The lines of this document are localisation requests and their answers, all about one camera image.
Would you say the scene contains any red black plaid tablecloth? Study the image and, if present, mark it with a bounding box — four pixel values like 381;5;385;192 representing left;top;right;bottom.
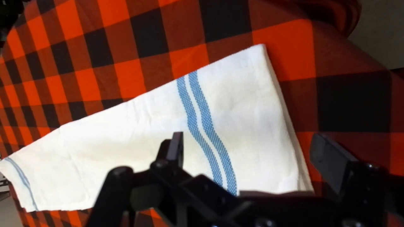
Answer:
0;0;404;227

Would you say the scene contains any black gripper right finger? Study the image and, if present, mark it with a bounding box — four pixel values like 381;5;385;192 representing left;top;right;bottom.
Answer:
310;133;404;227

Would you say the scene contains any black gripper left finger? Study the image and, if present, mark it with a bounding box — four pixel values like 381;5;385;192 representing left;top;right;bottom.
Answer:
86;131;199;227

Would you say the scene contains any white towel with blue stripes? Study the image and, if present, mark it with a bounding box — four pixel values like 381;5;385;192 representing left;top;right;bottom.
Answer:
0;43;315;213

